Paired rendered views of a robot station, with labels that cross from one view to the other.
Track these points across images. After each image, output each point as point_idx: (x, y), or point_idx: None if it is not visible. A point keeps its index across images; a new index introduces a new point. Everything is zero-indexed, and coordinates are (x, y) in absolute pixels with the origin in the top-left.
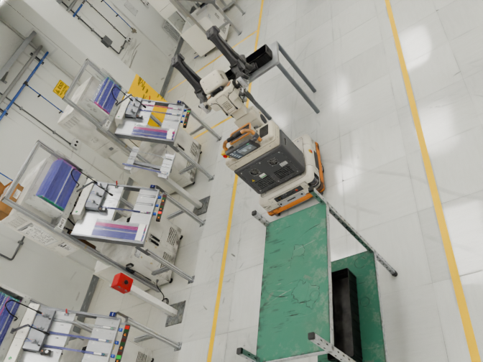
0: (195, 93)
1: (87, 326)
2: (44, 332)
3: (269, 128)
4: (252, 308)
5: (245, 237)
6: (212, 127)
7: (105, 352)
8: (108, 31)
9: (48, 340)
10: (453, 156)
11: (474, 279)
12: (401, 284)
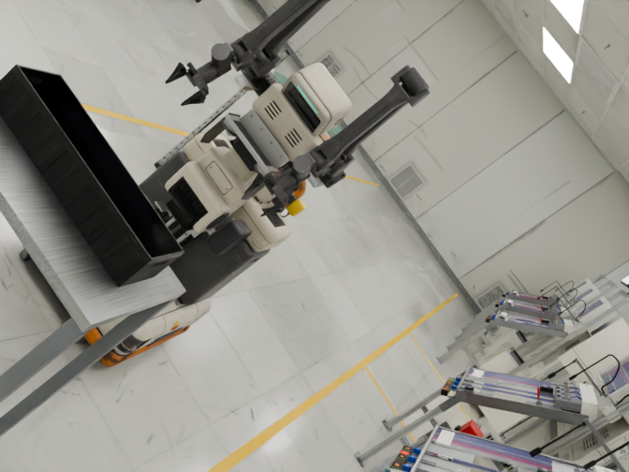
0: (352, 161)
1: (509, 471)
2: (553, 372)
3: (217, 137)
4: (267, 340)
5: (222, 398)
6: None
7: (469, 382)
8: None
9: (549, 399)
10: (10, 63)
11: (131, 109)
12: None
